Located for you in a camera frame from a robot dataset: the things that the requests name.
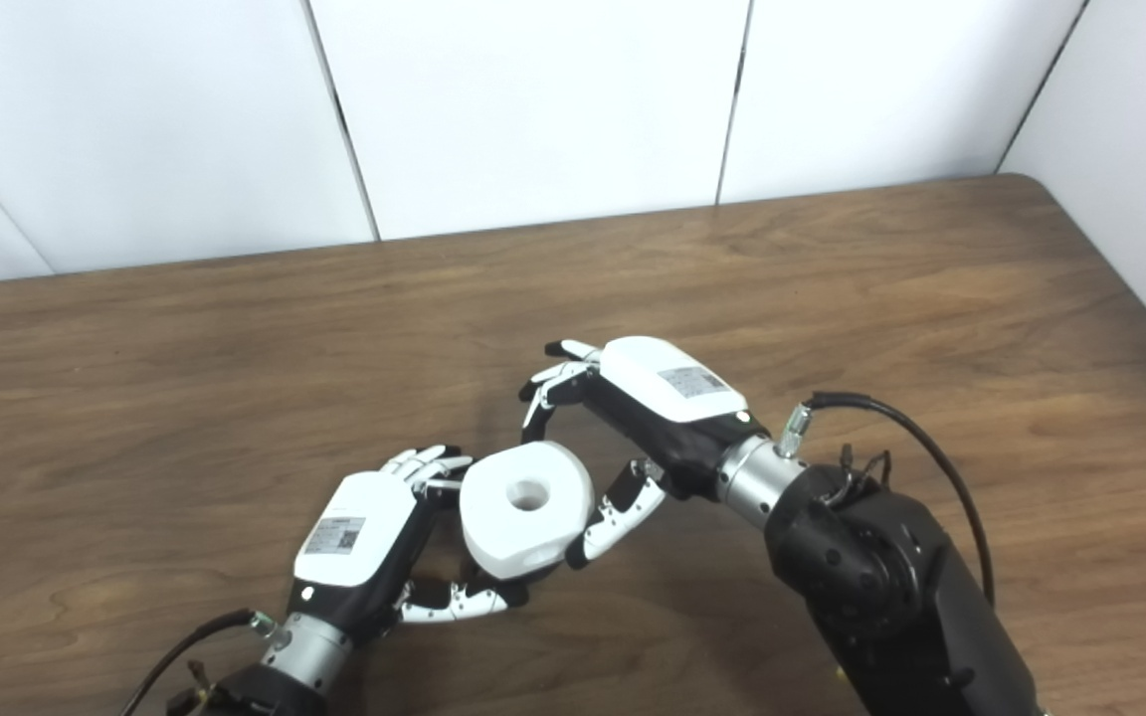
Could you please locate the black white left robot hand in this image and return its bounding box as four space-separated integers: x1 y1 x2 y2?
286 446 529 642

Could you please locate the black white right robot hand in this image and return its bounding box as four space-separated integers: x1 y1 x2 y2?
519 336 773 570

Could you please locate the round white piece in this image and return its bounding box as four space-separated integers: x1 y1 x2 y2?
460 443 595 582

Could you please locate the black flanged holder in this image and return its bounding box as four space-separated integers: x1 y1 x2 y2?
462 559 566 600

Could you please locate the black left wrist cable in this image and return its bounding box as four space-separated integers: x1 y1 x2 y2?
120 610 281 716

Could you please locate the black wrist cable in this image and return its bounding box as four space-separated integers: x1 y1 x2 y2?
120 610 281 716
777 391 995 606

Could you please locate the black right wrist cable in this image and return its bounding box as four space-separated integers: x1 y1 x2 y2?
777 391 995 606

